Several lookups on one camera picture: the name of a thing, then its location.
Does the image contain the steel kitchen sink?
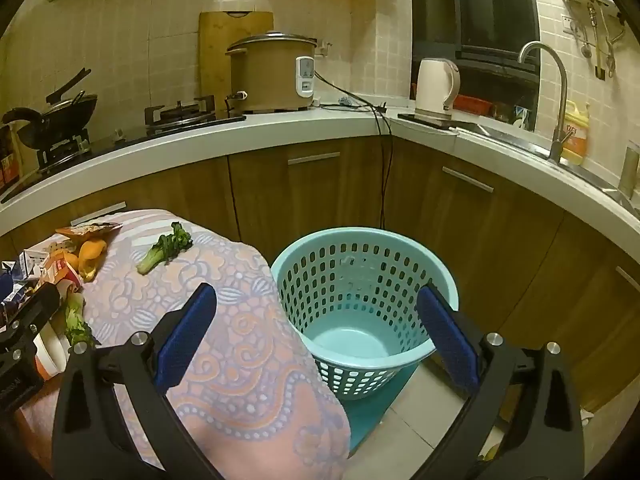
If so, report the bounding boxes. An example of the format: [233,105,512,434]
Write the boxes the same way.
[460,120,631,201]

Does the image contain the red box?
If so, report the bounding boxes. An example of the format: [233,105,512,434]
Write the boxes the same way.
[452,94,493,116]

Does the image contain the thin black cooker cable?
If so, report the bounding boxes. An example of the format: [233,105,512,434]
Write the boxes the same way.
[225,92,242,241]

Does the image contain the black gas stove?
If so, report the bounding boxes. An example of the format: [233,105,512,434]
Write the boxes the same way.
[0,96,248,205]

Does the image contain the brown snack packet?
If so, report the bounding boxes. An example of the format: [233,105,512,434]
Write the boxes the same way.
[55,221,122,241]

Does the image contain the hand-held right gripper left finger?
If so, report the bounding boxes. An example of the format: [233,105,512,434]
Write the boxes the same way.
[51,282,226,480]

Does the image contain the black and white carton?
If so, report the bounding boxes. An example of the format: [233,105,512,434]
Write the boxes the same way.
[20,247,51,281]

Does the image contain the wooden cutting board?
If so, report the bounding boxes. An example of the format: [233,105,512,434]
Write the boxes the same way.
[199,11,275,111]

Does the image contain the blue and white carton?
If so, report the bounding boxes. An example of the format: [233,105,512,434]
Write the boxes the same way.
[0,260,38,311]

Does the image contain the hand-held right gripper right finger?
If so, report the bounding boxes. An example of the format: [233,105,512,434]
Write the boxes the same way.
[416,284,586,480]

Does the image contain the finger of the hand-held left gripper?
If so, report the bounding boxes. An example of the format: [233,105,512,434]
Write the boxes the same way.
[0,282,62,348]

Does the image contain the green broccoli piece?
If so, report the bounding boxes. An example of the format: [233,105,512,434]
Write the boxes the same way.
[136,221,193,276]
[64,292,101,348]

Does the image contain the long black power cable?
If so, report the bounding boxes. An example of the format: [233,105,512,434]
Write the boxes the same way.
[314,71,396,231]

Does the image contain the red and white paper bag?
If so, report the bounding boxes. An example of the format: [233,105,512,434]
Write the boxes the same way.
[32,252,86,381]

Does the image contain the cream electric kettle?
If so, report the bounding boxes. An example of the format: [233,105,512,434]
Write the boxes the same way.
[414,58,461,121]

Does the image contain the pink floral patterned blanket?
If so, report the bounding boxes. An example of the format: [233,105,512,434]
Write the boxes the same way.
[17,208,351,480]

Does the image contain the dark kitchen window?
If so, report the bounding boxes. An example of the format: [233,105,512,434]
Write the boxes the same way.
[410,0,543,128]

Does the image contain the water heater pipes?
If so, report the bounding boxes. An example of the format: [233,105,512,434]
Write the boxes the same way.
[562,0,626,81]

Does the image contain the silver cabinet handle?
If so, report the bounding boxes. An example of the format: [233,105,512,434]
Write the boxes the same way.
[615,265,640,291]
[70,202,127,227]
[441,166,495,193]
[287,152,341,166]

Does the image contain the teal mat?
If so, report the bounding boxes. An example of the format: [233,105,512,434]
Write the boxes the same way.
[345,360,418,453]

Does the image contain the brown rice cooker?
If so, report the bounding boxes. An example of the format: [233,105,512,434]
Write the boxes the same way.
[225,32,318,113]

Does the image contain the black wok with lid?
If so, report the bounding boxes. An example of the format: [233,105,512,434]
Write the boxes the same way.
[2,67,98,151]

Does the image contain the steel gooseneck faucet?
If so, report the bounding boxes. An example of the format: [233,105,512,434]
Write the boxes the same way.
[518,41,573,163]

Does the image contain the light blue perforated plastic basket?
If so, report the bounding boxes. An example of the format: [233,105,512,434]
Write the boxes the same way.
[270,227,459,401]

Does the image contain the yellow detergent bottle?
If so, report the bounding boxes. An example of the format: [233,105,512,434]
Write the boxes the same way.
[562,101,591,166]

